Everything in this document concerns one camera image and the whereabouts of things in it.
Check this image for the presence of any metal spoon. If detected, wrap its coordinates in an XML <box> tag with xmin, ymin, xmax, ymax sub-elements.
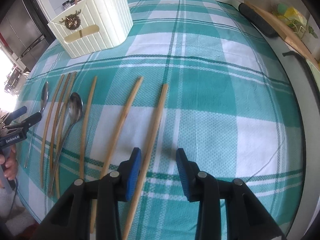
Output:
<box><xmin>24</xmin><ymin>81</ymin><xmax>48</xmax><ymax>168</ymax></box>
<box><xmin>48</xmin><ymin>92</ymin><xmax>83</xmax><ymax>197</ymax></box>

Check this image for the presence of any person's left hand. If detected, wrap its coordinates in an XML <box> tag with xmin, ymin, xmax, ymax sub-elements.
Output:
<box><xmin>0</xmin><ymin>145</ymin><xmax>18</xmax><ymax>180</ymax></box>

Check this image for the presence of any grey double-door refrigerator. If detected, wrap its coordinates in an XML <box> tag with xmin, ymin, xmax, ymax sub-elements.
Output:
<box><xmin>1</xmin><ymin>0</ymin><xmax>55</xmax><ymax>72</ymax></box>

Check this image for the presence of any cream ribbed utensil holder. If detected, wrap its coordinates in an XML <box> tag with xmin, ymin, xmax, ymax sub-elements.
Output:
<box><xmin>48</xmin><ymin>0</ymin><xmax>133</xmax><ymax>59</ymax></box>

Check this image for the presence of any teal white checkered tablecloth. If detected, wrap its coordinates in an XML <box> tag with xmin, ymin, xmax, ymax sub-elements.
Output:
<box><xmin>17</xmin><ymin>0</ymin><xmax>303</xmax><ymax>239</ymax></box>

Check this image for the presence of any light green cutting board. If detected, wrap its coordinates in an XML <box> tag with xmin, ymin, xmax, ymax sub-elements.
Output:
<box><xmin>307</xmin><ymin>60</ymin><xmax>320</xmax><ymax>88</ymax></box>

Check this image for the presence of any wooden cutting board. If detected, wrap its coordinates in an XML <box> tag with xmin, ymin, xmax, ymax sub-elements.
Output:
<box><xmin>244</xmin><ymin>1</ymin><xmax>319</xmax><ymax>70</ymax></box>

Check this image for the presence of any yellow green plastic bag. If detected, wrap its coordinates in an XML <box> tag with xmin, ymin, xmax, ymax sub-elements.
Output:
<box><xmin>272</xmin><ymin>3</ymin><xmax>318</xmax><ymax>39</ymax></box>

